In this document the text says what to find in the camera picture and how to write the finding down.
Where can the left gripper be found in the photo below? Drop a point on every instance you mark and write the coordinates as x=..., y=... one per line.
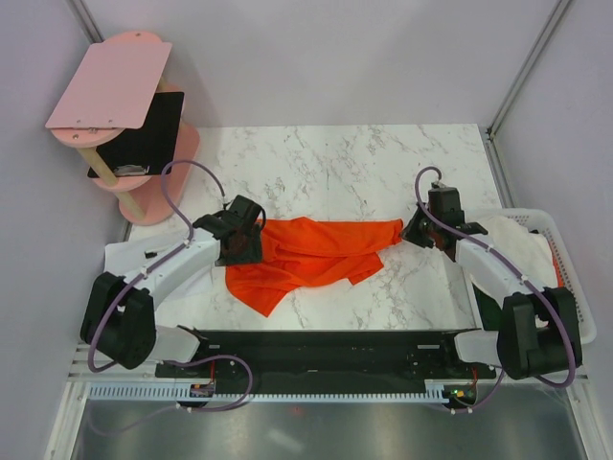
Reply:
x=253, y=252

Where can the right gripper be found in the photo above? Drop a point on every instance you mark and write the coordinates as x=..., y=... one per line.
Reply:
x=410, y=232

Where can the orange t shirt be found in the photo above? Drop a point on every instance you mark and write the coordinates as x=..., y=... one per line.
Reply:
x=305, y=253

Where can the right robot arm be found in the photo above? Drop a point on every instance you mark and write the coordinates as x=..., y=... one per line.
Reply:
x=538, y=332

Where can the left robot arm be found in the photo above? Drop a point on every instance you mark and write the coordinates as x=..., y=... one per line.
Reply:
x=119, y=324

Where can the pink wooden shelf stand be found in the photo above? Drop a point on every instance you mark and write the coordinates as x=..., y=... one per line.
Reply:
x=143, y=200

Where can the white laundry basket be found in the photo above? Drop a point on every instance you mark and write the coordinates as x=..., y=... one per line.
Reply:
x=539, y=222

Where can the white t shirt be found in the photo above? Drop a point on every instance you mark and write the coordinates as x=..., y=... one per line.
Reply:
x=530, y=253

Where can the white cloth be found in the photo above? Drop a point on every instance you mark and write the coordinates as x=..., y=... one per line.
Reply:
x=121, y=257

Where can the black clipboard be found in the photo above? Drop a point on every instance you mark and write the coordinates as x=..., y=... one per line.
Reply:
x=147, y=150

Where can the dark green t shirt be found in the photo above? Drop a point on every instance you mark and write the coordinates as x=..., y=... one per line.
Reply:
x=489, y=310

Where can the pink clipboard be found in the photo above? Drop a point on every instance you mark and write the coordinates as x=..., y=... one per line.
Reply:
x=113, y=86

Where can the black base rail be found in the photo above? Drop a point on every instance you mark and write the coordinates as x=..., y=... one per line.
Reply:
x=327, y=361

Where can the white cable duct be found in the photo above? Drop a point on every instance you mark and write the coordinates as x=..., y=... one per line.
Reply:
x=189, y=393

